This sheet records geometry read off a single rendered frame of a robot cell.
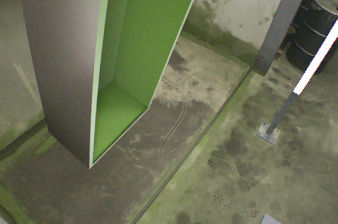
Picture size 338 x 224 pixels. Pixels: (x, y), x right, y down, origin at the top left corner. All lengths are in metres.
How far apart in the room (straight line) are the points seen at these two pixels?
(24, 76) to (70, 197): 0.99
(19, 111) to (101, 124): 0.77
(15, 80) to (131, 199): 1.27
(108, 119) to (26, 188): 0.83
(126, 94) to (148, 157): 0.55
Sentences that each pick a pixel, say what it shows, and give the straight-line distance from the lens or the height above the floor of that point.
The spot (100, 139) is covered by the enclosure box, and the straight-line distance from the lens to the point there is 1.62.
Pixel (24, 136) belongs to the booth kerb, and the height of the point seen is 0.13.
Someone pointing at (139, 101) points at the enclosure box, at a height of 0.48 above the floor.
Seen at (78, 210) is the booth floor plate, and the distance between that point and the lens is 1.91.
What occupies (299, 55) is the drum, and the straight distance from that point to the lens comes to 3.44.
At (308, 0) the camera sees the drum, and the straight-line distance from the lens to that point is 3.80.
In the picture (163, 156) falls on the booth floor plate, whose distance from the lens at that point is 2.05.
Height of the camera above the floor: 1.83
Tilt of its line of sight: 46 degrees down
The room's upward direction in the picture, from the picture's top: 10 degrees clockwise
